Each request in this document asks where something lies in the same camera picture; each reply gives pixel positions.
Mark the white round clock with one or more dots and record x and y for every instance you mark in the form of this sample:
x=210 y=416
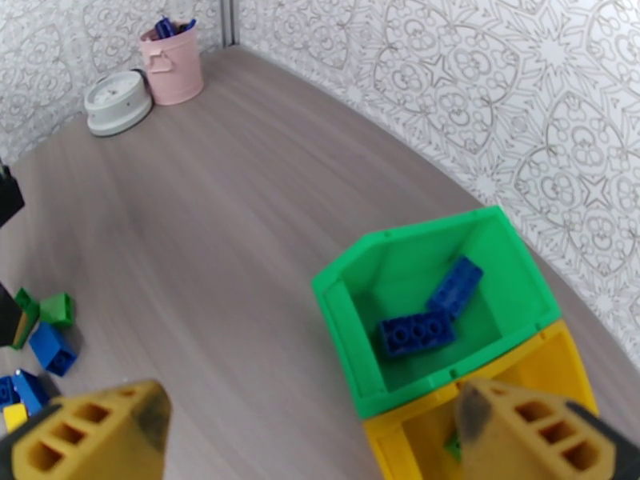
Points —
x=112 y=96

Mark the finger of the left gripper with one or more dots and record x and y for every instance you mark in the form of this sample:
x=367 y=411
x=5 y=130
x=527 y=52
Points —
x=6 y=318

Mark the aluminium corner post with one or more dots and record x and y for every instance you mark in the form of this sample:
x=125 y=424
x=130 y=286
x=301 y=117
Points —
x=227 y=18

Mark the green plastic bin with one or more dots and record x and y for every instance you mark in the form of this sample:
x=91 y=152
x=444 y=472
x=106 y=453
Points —
x=400 y=273

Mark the long green lego brick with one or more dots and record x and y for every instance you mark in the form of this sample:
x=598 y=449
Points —
x=453 y=446

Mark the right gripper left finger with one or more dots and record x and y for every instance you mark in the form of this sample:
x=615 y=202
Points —
x=90 y=433

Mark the yellow plastic bin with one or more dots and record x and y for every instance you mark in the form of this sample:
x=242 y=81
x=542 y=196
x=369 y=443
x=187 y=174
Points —
x=550 y=363

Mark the yellow lego brick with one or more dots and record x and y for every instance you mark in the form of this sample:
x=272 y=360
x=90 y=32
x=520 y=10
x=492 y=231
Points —
x=15 y=417

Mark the dark green lego brick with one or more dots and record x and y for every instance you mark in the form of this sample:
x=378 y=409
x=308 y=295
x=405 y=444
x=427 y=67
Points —
x=27 y=306

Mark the small green lego brick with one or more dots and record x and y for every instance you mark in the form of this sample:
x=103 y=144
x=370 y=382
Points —
x=57 y=311

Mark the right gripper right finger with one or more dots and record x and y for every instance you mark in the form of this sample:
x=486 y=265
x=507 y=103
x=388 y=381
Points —
x=540 y=438

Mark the blue pen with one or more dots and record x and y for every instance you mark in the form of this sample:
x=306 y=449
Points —
x=165 y=27
x=187 y=25

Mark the small blue lego brick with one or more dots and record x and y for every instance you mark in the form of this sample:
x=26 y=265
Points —
x=50 y=346

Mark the pink metal pen cup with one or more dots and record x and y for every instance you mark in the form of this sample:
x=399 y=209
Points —
x=175 y=73

